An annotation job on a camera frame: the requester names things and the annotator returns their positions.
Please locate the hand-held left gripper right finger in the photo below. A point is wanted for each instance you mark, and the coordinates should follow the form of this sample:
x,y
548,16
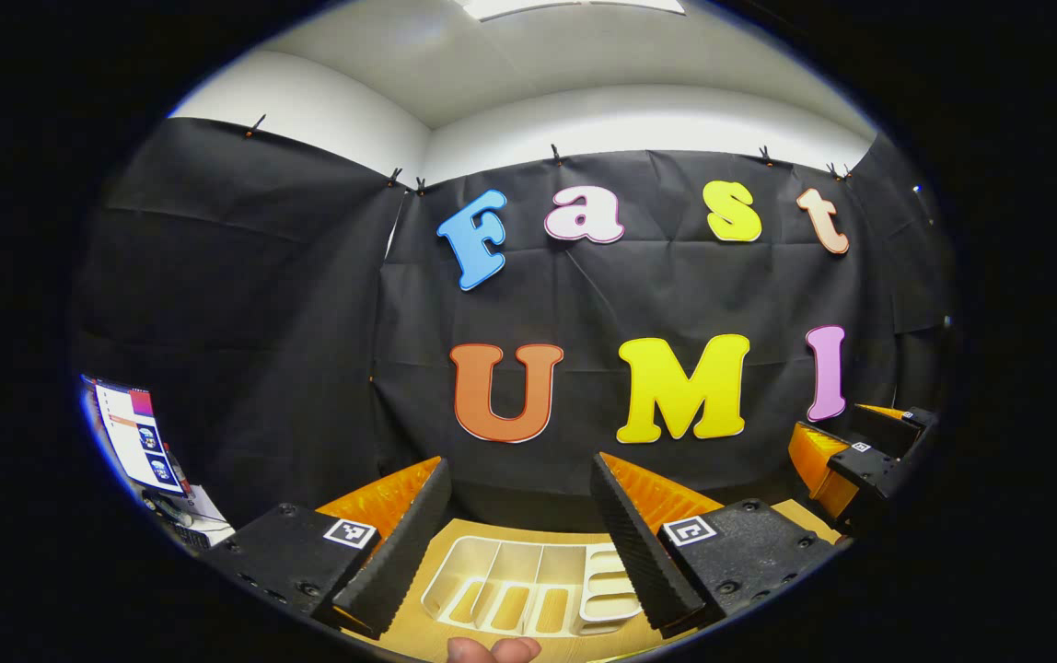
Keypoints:
x,y
639,552

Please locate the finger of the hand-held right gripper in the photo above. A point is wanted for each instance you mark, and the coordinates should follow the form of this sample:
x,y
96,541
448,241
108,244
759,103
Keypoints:
x,y
897,428
823,465

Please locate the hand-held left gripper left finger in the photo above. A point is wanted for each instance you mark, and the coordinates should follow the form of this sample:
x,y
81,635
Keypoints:
x,y
409,543

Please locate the white plastic bookshelf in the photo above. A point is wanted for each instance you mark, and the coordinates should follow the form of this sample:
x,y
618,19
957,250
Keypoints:
x,y
602,608

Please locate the white side desk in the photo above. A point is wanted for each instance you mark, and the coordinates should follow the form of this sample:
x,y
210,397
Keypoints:
x,y
211,516

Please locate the computer monitor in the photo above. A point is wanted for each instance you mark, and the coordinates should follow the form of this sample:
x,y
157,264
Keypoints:
x,y
137,442

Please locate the row of black cloth clips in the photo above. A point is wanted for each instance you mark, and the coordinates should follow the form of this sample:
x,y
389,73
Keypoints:
x,y
555,154

